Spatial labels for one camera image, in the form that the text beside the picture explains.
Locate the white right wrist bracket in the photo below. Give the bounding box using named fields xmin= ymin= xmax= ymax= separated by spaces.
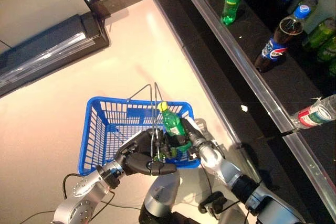
xmin=186 ymin=118 xmax=202 ymax=135

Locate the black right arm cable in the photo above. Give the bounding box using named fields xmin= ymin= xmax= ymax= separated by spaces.
xmin=202 ymin=166 xmax=253 ymax=224

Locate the blue plastic shopping basket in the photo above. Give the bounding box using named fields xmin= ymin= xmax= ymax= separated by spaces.
xmin=77 ymin=95 xmax=202 ymax=176

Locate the dark brown shelf unit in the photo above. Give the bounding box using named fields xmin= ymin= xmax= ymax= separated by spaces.
xmin=0 ymin=0 xmax=111 ymax=98

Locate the black store shelf clear rail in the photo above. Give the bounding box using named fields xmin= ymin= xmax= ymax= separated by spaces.
xmin=145 ymin=0 xmax=336 ymax=224

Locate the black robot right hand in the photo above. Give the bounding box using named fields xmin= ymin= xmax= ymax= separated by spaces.
xmin=158 ymin=118 xmax=208 ymax=161

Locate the metal wire basket handle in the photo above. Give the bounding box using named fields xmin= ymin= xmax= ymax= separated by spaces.
xmin=125 ymin=83 xmax=154 ymax=156
xmin=153 ymin=81 xmax=166 ymax=156

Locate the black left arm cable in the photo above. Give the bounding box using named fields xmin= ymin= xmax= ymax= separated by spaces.
xmin=62 ymin=173 xmax=85 ymax=200

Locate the clear water bottle red cap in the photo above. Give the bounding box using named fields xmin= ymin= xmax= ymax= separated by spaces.
xmin=290 ymin=94 xmax=336 ymax=130

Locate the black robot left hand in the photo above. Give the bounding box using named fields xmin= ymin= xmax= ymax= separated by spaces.
xmin=115 ymin=129 xmax=177 ymax=177

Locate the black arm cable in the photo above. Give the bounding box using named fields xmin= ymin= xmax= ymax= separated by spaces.
xmin=202 ymin=166 xmax=253 ymax=224
xmin=62 ymin=173 xmax=85 ymax=200

